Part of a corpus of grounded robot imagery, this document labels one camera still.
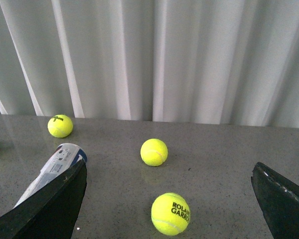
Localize clear white tennis ball can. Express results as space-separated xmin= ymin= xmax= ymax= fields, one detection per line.
xmin=14 ymin=143 xmax=88 ymax=208

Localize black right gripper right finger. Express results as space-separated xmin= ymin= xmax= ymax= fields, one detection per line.
xmin=251 ymin=162 xmax=299 ymax=239

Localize Roland Garros yellow tennis ball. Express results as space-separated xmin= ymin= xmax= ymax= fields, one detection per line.
xmin=151 ymin=192 xmax=191 ymax=236

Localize white pleated curtain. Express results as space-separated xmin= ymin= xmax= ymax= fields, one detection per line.
xmin=0 ymin=0 xmax=299 ymax=128

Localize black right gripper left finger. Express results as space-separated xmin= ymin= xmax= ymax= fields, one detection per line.
xmin=0 ymin=160 xmax=87 ymax=239

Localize plain yellow tennis ball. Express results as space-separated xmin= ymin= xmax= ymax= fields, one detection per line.
xmin=140 ymin=138 xmax=168 ymax=167

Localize Wilson yellow tennis ball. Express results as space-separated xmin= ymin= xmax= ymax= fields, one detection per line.
xmin=47 ymin=115 xmax=73 ymax=138

